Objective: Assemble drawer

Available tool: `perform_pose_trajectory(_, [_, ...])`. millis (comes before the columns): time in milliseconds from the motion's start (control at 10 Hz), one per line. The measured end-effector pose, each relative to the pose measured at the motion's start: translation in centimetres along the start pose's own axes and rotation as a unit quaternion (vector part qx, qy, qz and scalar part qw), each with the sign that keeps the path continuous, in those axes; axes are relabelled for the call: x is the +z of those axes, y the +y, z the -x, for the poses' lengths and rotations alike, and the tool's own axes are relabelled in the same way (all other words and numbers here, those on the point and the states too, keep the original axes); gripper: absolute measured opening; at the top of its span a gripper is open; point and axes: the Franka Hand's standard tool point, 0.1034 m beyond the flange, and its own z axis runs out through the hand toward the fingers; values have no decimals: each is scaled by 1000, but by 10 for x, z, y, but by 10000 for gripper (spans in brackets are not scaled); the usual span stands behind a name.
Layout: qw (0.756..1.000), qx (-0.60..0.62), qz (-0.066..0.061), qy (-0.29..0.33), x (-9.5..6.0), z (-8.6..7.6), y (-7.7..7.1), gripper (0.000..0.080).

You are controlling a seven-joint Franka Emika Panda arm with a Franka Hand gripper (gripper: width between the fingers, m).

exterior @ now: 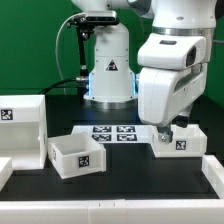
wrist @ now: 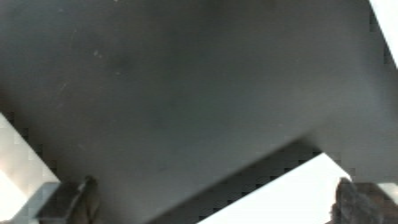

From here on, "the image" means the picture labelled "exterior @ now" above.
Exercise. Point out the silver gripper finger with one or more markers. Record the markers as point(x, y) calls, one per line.
point(166, 134)

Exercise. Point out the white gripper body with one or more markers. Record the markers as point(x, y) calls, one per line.
point(173, 76)

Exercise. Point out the white drawer box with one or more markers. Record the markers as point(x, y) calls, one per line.
point(76, 155)
point(186, 142)

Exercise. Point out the white drawer cabinet frame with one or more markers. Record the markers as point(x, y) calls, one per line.
point(23, 130)

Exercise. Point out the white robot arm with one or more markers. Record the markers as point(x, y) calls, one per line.
point(111, 80)

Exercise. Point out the white left barrier block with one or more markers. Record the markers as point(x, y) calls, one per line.
point(5, 170)

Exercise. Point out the white right barrier wall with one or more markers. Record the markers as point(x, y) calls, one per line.
point(214, 172)

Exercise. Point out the white marker base plate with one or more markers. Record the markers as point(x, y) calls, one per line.
point(115, 133)

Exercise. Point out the black camera on stand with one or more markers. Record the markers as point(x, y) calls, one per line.
point(85, 24)

